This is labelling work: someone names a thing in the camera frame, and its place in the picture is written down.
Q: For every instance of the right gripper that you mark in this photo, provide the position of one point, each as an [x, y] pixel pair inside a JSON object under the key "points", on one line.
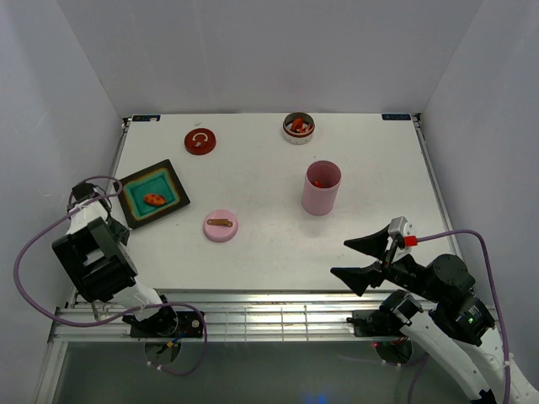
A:
{"points": [[358, 278]]}

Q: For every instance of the pink cylindrical container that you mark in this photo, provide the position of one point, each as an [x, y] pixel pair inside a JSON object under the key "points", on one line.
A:
{"points": [[316, 201]]}

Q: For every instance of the pink lid with brown handle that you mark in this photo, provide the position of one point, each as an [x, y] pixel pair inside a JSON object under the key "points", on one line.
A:
{"points": [[220, 226]]}

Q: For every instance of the orange fried piece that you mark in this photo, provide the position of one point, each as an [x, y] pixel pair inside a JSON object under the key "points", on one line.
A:
{"points": [[154, 200]]}

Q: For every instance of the metal tongs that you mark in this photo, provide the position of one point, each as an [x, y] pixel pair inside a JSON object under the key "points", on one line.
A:
{"points": [[95, 311]]}

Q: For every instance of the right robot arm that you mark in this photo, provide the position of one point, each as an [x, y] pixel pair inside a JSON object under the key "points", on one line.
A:
{"points": [[435, 306]]}

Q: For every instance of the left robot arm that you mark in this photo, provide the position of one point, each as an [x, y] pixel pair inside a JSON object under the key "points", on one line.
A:
{"points": [[93, 254]]}

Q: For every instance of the metal bowl with red band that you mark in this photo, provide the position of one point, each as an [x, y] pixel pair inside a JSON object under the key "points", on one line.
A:
{"points": [[298, 138]]}

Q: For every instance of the right blue label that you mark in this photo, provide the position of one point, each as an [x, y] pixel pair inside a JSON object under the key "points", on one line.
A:
{"points": [[396, 117]]}

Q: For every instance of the blue label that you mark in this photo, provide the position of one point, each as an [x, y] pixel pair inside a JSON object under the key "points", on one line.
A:
{"points": [[146, 118], [396, 117]]}

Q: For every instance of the red round lid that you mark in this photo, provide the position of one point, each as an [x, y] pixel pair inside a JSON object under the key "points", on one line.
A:
{"points": [[200, 142]]}

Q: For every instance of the black square food plate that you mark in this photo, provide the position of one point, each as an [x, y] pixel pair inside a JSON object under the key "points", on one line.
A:
{"points": [[159, 178]]}

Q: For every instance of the left blue label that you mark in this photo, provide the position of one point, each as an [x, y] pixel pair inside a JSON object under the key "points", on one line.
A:
{"points": [[146, 118]]}

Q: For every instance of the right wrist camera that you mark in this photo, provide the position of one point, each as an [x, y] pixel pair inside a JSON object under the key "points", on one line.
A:
{"points": [[398, 230]]}

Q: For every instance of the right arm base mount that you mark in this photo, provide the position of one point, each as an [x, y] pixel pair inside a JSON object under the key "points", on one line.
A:
{"points": [[375, 324]]}

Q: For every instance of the aluminium frame rail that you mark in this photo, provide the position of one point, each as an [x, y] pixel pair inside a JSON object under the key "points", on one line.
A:
{"points": [[241, 317]]}

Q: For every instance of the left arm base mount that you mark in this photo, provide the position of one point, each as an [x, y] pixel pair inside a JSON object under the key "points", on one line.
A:
{"points": [[189, 324]]}

